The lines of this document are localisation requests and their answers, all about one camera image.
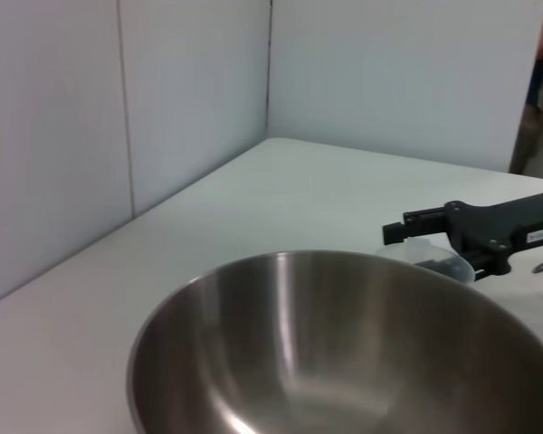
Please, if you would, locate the stainless steel mixing bowl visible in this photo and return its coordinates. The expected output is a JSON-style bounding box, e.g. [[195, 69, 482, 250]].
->
[[126, 250, 543, 434]]

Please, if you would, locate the blurred brown background object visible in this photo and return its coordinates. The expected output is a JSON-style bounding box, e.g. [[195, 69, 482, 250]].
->
[[509, 53, 543, 175]]

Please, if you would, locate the clear plastic cup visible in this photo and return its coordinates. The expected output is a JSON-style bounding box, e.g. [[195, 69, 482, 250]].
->
[[372, 238, 477, 288]]

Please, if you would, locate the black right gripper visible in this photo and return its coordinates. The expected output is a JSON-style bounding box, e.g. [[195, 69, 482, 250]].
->
[[381, 192, 543, 282]]

